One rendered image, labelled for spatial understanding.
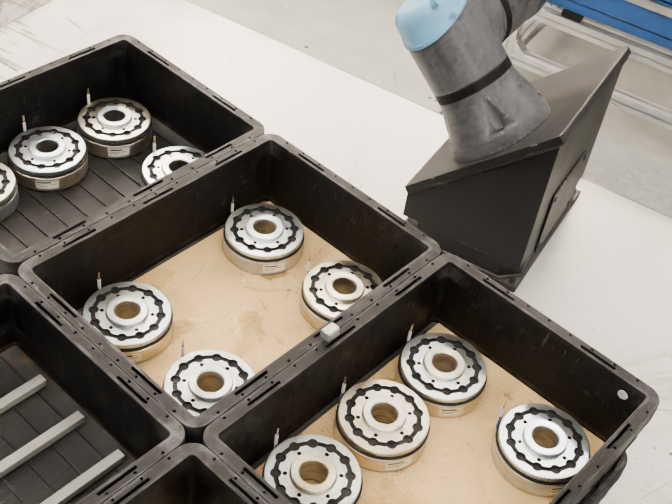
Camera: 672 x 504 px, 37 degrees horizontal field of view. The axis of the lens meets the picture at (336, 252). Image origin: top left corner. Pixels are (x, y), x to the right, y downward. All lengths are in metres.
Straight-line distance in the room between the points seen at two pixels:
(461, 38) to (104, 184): 0.52
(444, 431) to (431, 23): 0.55
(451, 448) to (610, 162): 2.01
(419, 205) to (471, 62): 0.24
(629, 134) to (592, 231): 1.55
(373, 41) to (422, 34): 1.96
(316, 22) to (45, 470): 2.49
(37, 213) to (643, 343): 0.86
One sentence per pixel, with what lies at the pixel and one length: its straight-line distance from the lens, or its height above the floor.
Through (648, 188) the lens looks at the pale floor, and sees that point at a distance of 3.02.
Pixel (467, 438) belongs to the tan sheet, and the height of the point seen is 0.83.
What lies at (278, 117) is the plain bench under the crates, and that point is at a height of 0.70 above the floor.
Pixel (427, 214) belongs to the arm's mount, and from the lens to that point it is 1.51.
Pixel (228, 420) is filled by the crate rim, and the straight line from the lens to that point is 1.01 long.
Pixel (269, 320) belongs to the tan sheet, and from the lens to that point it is 1.23.
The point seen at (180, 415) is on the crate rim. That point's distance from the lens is 1.01.
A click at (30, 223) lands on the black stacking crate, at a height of 0.83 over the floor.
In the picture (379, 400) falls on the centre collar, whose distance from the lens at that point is 1.12.
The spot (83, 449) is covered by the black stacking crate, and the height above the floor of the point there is 0.83.
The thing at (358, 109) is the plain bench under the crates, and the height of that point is 0.70.
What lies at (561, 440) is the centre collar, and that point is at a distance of 1.14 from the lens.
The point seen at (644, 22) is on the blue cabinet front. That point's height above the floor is 0.37.
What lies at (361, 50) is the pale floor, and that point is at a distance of 3.30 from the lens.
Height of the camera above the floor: 1.74
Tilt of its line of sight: 43 degrees down
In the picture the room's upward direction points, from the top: 9 degrees clockwise
